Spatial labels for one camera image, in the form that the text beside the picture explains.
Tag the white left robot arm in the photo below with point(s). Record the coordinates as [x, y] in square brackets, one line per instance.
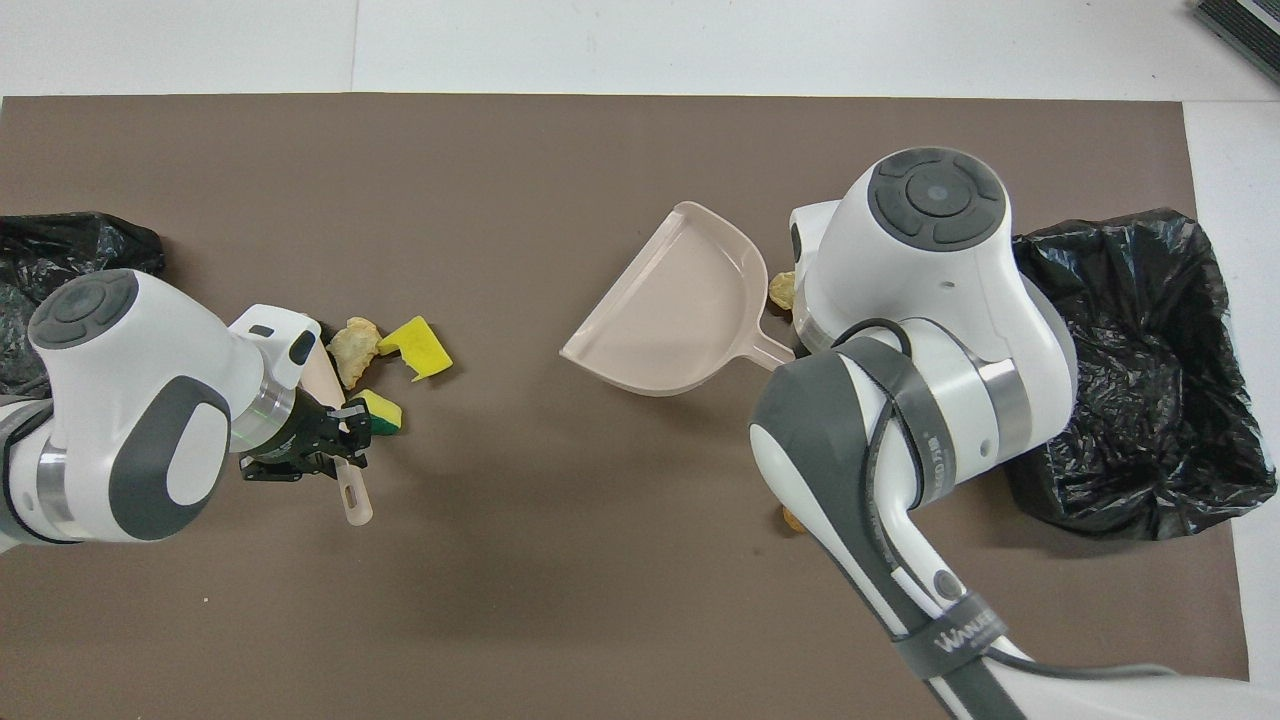
[150, 400]

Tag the dark ribbed device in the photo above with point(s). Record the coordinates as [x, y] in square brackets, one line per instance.
[1245, 28]

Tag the beige flaky pastry piece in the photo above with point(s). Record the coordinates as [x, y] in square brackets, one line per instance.
[352, 350]
[782, 290]

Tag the black bag lined bin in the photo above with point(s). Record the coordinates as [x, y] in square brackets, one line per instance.
[1150, 400]

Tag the brown table mat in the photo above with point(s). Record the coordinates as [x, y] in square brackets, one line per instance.
[560, 560]

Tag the yellow notched sponge piece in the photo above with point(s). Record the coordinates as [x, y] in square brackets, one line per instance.
[420, 345]

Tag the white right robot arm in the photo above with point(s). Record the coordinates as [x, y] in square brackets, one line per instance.
[940, 300]

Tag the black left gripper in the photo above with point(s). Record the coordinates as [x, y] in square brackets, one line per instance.
[300, 440]

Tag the beige hand brush black bristles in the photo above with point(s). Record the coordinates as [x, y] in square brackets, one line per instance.
[358, 515]

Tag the yellow green-backed sponge piece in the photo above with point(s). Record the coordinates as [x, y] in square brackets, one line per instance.
[382, 410]

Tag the beige plastic dustpan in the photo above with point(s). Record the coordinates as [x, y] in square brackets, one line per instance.
[680, 310]

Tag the black bag bin pink spot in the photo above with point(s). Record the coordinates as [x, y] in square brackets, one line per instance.
[40, 250]

